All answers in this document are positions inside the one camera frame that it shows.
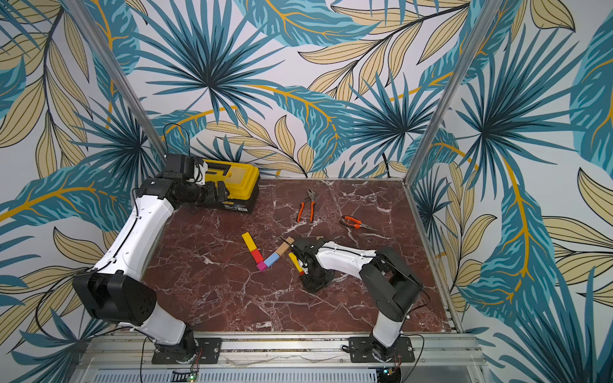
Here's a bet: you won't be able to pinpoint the orange groove joint pliers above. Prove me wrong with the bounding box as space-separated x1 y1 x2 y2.
296 189 316 223

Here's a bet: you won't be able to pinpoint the light blue block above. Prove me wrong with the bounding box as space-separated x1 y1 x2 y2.
264 252 280 268

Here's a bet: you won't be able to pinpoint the silver aluminium corner post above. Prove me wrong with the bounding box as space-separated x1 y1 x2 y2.
403 0 502 188

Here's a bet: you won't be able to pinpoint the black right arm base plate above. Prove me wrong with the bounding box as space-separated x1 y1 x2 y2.
346 336 416 363

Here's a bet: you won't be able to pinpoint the natural wood block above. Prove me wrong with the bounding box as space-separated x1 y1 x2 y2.
276 237 295 256

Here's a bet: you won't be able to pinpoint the yellow short block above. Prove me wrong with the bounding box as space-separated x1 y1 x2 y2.
242 232 257 252

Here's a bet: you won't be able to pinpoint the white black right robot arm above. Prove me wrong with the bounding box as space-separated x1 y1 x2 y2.
290 238 424 362

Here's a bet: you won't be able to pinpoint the aluminium front rail frame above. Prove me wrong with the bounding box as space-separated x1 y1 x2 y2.
71 332 494 382

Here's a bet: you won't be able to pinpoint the orange needle nose pliers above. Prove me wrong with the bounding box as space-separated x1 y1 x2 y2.
339 215 377 231

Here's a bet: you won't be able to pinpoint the silver left corner post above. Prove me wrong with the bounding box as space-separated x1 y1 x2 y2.
62 1 168 164

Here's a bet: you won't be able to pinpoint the yellow long block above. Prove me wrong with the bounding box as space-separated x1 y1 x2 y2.
288 252 304 273

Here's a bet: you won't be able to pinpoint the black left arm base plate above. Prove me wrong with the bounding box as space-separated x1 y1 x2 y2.
152 337 223 365

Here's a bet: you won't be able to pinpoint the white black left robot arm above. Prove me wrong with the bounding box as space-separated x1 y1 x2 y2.
73 154 216 364

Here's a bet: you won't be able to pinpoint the yellow black toolbox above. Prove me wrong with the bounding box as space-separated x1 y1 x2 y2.
197 160 260 214

